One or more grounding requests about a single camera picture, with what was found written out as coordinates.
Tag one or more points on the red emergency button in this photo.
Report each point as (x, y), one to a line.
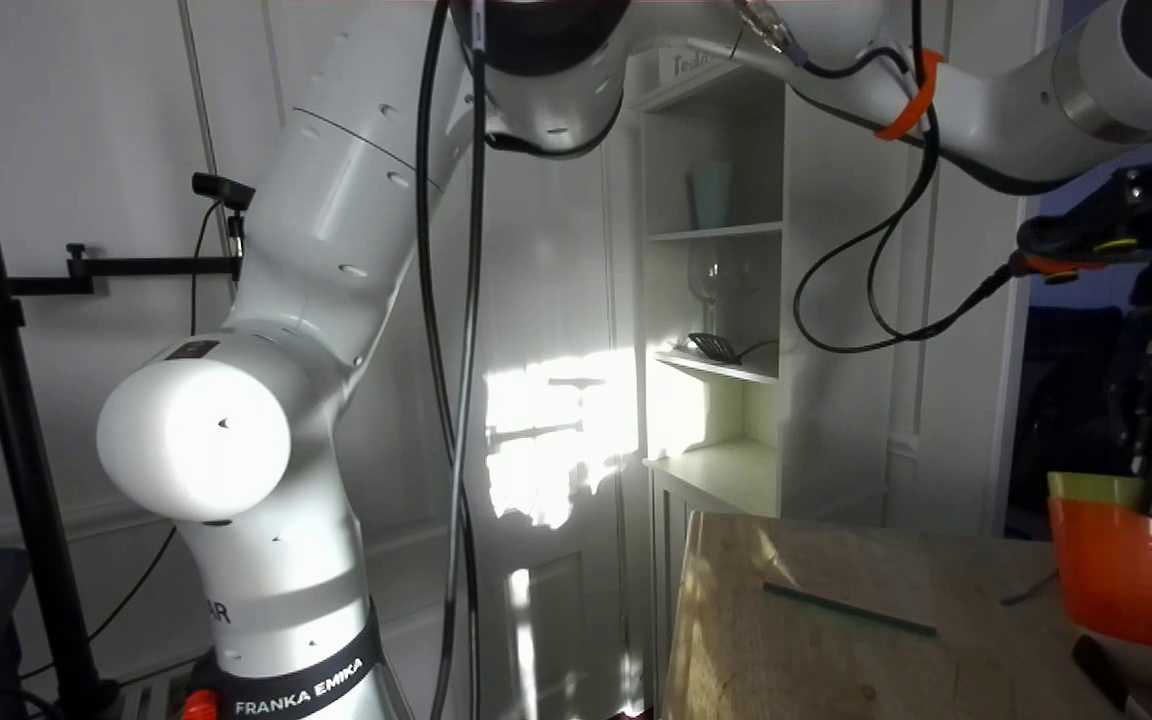
(196, 701)

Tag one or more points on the black orange wrist camera mount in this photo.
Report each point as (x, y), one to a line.
(1111, 221)

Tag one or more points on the clear wine glass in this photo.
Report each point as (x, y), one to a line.
(722, 281)

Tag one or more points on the white shelf cabinet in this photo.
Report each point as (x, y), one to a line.
(841, 332)

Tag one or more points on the green stick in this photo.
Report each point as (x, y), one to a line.
(848, 611)

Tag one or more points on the yellow plastic cup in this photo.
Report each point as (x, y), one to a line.
(1091, 488)

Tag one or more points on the small black camera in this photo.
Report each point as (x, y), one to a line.
(227, 188)

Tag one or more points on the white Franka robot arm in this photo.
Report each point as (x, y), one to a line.
(323, 267)

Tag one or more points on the orange plastic cup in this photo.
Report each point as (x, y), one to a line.
(1121, 575)

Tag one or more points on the light blue cup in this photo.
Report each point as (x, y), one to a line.
(709, 195)

